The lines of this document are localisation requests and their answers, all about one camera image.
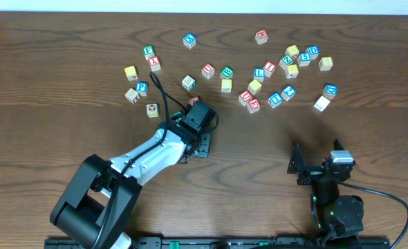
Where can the blue L block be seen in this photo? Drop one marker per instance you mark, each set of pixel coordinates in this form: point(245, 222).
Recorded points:
point(259, 74)

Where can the blue d block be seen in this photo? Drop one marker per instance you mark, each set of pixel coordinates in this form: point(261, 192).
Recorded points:
point(313, 52)
point(330, 91)

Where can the white blank block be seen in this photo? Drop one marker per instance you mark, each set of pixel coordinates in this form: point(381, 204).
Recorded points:
point(322, 103)

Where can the red I block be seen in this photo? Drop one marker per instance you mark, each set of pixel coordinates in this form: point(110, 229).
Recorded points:
point(269, 68)

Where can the yellow block by L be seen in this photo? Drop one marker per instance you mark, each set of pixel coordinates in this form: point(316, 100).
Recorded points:
point(254, 87)

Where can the green Z block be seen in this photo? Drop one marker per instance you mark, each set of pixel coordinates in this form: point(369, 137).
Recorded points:
point(285, 61)

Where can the yellow picture block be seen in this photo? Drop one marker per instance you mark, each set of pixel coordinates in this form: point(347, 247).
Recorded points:
point(152, 110)

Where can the yellow block centre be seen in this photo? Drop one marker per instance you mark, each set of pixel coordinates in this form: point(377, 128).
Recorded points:
point(226, 85)

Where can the yellow block by Z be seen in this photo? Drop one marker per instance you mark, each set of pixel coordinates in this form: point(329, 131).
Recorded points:
point(291, 71)

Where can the beige red block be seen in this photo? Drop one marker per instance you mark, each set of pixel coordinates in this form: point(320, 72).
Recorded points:
point(132, 95)

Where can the green N block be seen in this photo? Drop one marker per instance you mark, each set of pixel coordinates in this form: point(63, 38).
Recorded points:
point(177, 115)

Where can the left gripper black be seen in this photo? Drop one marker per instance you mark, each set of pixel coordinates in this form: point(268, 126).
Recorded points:
point(183, 115)

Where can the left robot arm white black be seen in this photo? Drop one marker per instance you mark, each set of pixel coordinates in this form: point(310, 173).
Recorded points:
point(97, 203)

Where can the blue 5 block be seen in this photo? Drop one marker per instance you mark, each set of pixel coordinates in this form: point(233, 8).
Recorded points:
point(303, 59)

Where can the green F block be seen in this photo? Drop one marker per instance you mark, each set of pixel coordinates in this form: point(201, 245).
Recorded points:
point(148, 52)

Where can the red U block upper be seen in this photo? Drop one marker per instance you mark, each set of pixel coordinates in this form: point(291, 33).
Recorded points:
point(208, 71)

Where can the white grey picture block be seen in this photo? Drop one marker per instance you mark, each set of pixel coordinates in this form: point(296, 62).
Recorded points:
point(188, 82)

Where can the green B block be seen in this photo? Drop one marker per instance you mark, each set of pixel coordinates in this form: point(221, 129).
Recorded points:
point(226, 73)

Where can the red block top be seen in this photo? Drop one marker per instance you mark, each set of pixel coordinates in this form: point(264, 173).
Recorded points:
point(261, 37)

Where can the yellow block upper right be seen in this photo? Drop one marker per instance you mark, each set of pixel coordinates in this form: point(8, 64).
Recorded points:
point(292, 51)

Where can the red A block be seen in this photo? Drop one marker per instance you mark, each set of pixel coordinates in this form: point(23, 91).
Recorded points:
point(193, 100)

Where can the yellow block far left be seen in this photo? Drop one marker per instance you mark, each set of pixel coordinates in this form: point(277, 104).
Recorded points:
point(131, 73)

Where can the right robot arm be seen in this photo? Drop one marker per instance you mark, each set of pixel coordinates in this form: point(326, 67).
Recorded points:
point(338, 216)

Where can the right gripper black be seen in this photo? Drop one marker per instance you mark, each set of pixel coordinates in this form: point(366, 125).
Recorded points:
point(314, 173)

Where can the blue D block right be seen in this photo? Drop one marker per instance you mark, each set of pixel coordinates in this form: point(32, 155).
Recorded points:
point(330, 91)

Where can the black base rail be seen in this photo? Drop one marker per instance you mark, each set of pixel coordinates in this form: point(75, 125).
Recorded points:
point(237, 243)

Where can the blue P block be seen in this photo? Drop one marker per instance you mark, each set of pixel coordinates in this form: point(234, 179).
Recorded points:
point(142, 88)

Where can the red U block lower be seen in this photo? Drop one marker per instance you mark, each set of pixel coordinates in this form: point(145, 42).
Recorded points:
point(245, 97)

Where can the blue D block upper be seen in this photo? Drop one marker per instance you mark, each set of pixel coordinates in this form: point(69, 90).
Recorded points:
point(313, 52)

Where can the blue 2 block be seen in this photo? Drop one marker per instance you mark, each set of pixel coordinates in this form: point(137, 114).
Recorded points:
point(288, 92)

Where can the yellow 8 block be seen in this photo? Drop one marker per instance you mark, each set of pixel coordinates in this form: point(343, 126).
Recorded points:
point(325, 63)

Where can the blue X block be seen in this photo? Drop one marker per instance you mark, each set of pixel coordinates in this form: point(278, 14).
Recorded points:
point(189, 40)

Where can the red u block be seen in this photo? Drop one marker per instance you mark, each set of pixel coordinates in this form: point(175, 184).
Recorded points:
point(208, 71)
point(245, 97)

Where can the blue T block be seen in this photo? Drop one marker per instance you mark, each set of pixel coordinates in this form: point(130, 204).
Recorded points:
point(275, 100)

